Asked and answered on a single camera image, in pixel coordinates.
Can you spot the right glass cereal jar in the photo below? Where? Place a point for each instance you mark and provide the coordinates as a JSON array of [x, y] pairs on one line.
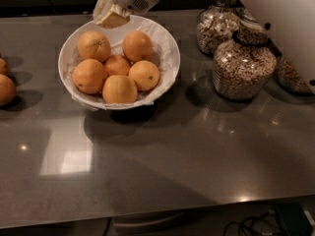
[[290, 79]]

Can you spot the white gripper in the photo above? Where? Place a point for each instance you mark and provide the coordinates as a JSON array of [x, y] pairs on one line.
[[108, 15]]

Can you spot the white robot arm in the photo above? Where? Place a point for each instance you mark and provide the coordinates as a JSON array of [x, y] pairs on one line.
[[290, 24]]

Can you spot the glass cereal jar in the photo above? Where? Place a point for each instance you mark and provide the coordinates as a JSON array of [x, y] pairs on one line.
[[244, 63], [216, 25], [290, 79]]

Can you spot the small centre orange in bowl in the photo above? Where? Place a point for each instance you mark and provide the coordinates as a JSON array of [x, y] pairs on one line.
[[117, 65]]

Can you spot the back left glass cereal jar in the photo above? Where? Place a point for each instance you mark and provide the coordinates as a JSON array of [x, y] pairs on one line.
[[216, 25]]

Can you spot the front glass cereal jar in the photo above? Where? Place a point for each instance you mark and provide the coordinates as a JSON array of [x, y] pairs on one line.
[[244, 63]]

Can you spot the orange front in bowl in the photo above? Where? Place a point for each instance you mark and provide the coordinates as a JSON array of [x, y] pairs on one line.
[[119, 89]]

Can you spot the white bowl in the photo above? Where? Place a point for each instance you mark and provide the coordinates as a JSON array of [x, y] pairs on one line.
[[114, 30]]

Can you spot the white paper liner in bowl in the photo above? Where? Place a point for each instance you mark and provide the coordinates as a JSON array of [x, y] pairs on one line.
[[165, 54]]

